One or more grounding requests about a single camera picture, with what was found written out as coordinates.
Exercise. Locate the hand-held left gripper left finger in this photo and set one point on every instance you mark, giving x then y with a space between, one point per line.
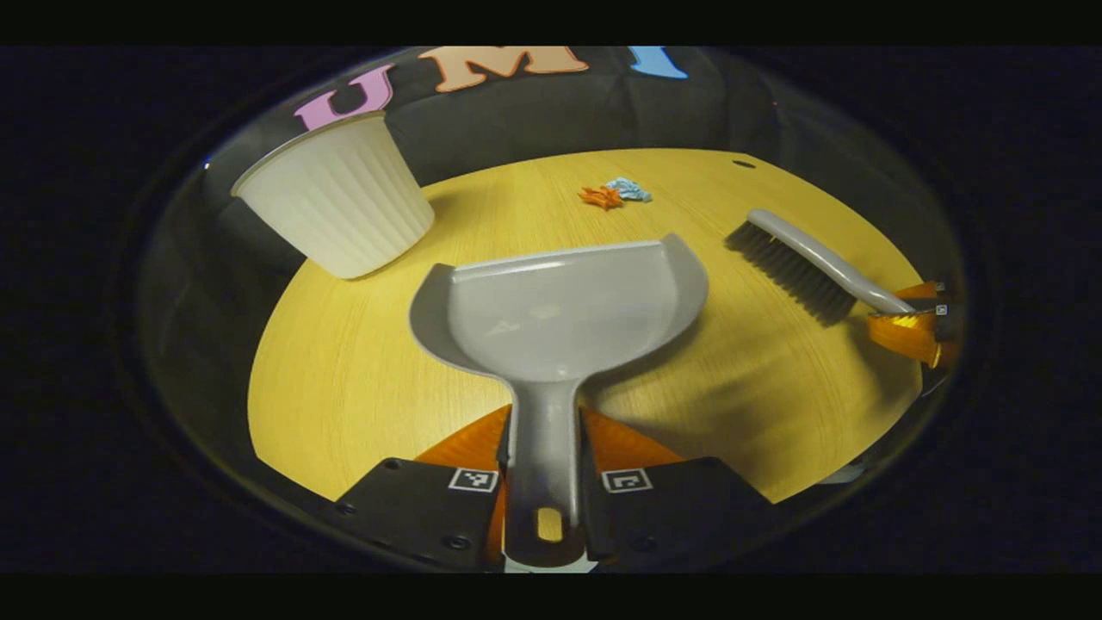
413 508

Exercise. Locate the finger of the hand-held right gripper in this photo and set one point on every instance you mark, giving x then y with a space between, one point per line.
921 293
908 336

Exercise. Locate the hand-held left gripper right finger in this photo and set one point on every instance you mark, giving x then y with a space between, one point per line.
680 508

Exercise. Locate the small grey broom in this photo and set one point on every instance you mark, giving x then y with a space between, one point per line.
826 258

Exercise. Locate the grey plastic dustpan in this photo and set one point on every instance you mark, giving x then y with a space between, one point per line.
560 319

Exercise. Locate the white ribbed garbage bin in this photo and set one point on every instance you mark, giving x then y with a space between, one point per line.
344 207

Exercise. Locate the blue paper scrap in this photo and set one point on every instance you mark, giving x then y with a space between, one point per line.
628 189

